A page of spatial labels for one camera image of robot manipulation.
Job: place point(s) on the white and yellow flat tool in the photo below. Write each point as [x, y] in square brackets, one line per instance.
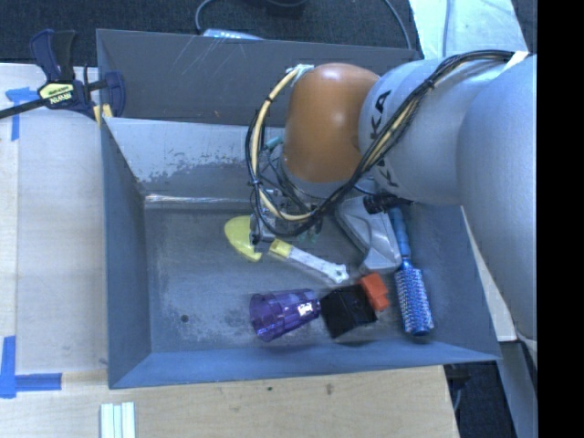
[315, 263]

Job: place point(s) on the yellow half-round toy fruit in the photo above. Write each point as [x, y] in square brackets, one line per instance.
[238, 239]

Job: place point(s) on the grey and white plastic tool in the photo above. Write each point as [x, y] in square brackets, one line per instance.
[374, 240]

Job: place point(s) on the clear purple plastic cup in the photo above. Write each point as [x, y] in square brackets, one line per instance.
[280, 313]

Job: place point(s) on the grey metal bin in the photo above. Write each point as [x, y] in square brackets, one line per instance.
[191, 253]

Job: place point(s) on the orange block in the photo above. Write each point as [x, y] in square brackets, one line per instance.
[375, 290]

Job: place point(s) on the black box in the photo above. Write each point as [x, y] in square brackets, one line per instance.
[349, 310]

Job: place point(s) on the blue round hairbrush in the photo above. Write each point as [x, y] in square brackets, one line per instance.
[413, 299]

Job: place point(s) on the black cylinder on white bracket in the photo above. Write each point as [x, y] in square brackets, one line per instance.
[379, 203]

